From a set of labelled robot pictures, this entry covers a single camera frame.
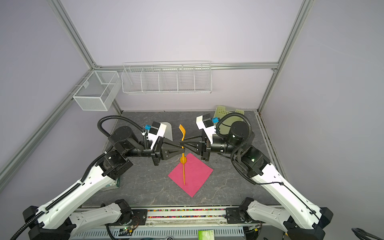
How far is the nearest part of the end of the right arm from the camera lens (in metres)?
0.46

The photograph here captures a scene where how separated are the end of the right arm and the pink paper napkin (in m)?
0.41

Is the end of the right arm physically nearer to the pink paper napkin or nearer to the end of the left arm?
the end of the left arm

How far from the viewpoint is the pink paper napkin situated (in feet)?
2.79

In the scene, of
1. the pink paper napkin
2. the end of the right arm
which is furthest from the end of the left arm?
the pink paper napkin
